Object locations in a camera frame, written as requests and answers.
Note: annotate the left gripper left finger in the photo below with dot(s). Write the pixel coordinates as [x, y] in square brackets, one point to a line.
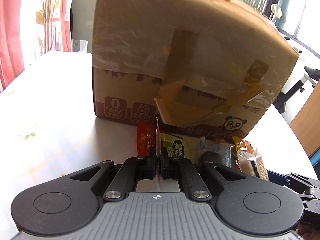
[131, 172]

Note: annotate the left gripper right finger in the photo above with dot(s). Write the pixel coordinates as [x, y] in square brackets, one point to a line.
[183, 171]

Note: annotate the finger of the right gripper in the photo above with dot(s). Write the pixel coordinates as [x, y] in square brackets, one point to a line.
[281, 179]

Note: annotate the red snack packet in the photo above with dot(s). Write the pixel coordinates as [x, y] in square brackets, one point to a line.
[149, 145]

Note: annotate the green snack packet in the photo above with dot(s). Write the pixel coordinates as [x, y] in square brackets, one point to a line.
[183, 147]

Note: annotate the clear cracker snack packet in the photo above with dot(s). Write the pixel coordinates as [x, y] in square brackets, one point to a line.
[248, 159]

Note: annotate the blue white snack packet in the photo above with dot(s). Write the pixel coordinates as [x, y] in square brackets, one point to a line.
[219, 152]

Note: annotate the wooden cabinet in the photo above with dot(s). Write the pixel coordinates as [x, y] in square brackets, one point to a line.
[306, 124]

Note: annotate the black exercise bike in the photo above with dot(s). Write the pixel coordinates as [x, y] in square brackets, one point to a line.
[311, 75]

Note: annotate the large cardboard box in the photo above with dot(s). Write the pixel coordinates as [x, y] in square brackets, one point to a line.
[201, 68]

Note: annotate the red patterned curtain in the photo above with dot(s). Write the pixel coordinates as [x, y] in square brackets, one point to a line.
[29, 29]

